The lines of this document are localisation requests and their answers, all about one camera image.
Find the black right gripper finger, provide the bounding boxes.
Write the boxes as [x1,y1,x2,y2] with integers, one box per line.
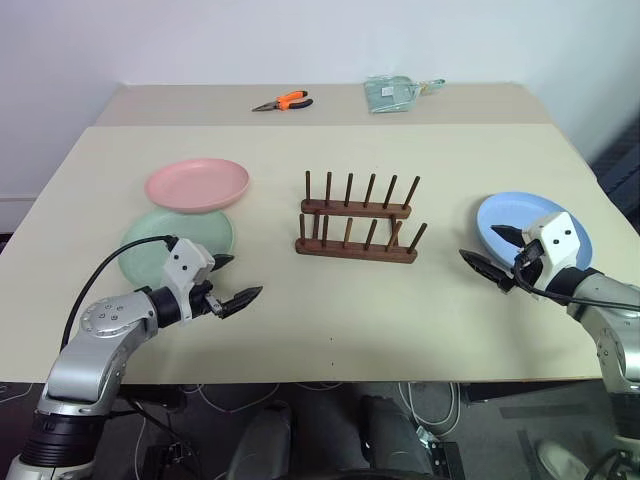
[458,249,516,295]
[489,224,526,250]

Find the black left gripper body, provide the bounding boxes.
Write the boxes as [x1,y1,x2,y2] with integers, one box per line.
[189,279,227,320]

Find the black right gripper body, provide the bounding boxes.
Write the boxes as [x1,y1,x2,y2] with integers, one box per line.
[509,239,547,292]

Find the wooden dish rack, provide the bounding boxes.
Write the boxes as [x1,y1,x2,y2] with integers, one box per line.
[294,170,429,266]

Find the blue plate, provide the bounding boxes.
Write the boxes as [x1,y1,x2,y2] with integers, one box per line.
[475,191,595,275]

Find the green plate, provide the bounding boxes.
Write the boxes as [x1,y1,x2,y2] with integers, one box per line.
[118,206,237,288]

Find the pink plate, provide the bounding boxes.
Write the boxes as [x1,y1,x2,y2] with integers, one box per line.
[144,158,251,216]

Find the dark chair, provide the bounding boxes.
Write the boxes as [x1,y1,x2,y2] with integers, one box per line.
[588,119,640,227]

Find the dark rounded shape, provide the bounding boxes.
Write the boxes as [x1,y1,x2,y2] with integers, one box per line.
[233,399,294,480]
[358,393,434,480]

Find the clear plastic bag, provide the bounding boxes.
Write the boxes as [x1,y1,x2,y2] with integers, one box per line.
[362,74,447,116]

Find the white shoe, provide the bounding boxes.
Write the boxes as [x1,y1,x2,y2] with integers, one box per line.
[536,439,592,480]

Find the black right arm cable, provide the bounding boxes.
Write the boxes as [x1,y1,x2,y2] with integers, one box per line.
[511,248,640,307]

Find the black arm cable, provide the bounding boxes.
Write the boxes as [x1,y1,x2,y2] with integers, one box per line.
[59,234,180,352]
[511,248,640,307]

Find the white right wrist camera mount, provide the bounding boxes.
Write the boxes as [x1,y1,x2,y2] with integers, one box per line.
[519,211,582,302]

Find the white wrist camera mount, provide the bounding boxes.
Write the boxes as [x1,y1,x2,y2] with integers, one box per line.
[519,211,582,302]
[160,238,217,322]

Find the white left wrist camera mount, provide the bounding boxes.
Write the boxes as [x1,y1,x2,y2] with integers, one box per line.
[160,238,217,322]

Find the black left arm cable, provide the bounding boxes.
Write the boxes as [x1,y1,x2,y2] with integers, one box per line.
[59,234,180,352]

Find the black floor cable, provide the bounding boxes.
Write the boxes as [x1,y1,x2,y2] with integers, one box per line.
[115,393,184,444]

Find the white floor cable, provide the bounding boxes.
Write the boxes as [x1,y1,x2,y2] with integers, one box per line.
[398,382,462,437]

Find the orange handled pliers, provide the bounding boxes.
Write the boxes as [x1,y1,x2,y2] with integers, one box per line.
[250,89,315,114]

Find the metal floor bracket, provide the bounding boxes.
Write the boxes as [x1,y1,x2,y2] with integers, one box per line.
[415,424,467,479]

